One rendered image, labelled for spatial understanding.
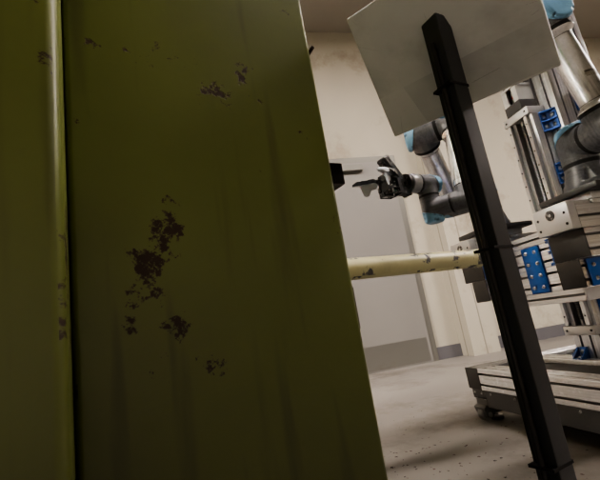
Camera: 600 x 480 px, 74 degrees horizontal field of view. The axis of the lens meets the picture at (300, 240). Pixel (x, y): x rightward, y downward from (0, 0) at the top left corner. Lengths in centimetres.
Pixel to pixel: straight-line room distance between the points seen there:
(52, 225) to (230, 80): 41
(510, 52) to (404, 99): 22
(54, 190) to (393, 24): 73
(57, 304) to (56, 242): 7
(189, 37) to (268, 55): 15
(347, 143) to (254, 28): 361
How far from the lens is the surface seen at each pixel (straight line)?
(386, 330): 397
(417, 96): 96
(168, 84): 73
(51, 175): 52
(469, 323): 424
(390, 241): 413
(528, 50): 94
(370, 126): 462
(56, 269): 49
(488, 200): 78
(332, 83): 476
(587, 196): 157
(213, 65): 77
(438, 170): 189
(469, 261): 103
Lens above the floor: 52
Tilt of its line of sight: 12 degrees up
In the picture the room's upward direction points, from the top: 9 degrees counter-clockwise
